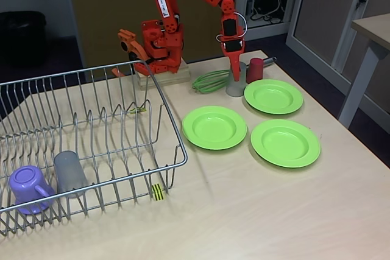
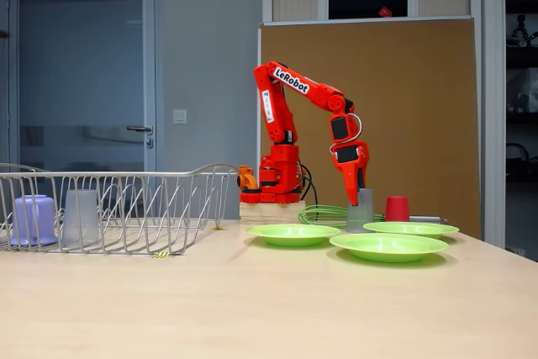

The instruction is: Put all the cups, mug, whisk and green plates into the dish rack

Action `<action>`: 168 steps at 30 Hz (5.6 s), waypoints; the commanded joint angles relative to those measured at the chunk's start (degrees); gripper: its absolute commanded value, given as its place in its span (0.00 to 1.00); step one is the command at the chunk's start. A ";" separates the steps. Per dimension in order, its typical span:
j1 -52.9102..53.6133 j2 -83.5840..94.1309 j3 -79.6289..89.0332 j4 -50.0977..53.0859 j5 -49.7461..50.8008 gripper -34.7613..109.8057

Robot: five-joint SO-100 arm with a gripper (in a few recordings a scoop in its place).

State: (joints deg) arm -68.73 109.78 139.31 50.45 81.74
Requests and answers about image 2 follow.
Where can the red orange robot arm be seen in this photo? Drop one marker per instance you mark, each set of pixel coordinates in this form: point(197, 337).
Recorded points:
point(275, 115)

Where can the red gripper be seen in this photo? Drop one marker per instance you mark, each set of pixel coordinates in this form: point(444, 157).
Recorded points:
point(352, 166)

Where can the brown pin board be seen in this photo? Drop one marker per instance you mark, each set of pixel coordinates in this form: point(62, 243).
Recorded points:
point(420, 123)

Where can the green plastic plate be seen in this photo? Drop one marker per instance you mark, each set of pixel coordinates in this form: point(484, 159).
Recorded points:
point(386, 247)
point(294, 235)
point(407, 228)

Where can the yellow black striped tape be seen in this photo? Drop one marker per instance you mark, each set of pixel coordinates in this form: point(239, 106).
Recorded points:
point(161, 254)
point(219, 228)

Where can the flexible camera tripod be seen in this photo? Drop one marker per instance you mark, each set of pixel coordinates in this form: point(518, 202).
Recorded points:
point(522, 33)

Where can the small red object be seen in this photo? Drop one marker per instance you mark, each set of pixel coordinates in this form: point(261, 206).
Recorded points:
point(384, 11)

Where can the purple plastic mug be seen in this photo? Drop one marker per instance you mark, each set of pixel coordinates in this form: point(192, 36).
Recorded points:
point(33, 218)

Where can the grey glass door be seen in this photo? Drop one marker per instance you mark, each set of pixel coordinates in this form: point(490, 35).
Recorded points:
point(84, 18)

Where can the orange table clamp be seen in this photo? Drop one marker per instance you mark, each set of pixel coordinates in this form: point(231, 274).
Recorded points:
point(246, 178)

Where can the red plastic cup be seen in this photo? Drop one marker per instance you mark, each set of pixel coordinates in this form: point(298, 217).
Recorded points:
point(397, 209)

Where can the door lock cylinder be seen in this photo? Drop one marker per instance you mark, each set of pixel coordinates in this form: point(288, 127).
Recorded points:
point(150, 142)

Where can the white light switch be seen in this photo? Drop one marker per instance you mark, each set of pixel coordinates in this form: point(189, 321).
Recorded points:
point(180, 116)

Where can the grey translucent plastic cup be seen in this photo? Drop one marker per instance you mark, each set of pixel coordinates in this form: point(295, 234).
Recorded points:
point(80, 224)
point(365, 216)

